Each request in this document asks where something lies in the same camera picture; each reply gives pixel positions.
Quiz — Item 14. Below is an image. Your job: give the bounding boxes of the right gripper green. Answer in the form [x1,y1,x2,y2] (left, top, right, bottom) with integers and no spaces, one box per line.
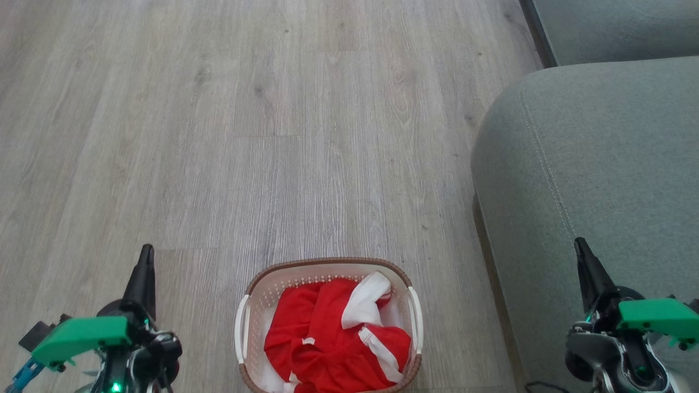
[573,237,699,351]

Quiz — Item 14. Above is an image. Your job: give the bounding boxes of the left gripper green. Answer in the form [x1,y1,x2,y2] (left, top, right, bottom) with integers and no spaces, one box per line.
[31,244,182,383]

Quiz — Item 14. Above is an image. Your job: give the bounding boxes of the red basketball jersey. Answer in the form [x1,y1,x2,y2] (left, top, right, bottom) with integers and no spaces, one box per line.
[264,278,383,393]

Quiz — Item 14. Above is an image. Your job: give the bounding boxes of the red white-trimmed shorts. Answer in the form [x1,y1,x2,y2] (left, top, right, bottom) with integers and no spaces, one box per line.
[341,271,412,384]

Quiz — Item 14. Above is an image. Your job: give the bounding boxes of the white brown-rimmed laundry basket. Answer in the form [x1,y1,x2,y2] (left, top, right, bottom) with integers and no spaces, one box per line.
[234,257,424,393]

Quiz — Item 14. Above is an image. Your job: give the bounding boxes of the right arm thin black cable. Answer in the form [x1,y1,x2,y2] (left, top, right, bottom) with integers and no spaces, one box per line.
[525,380,570,393]

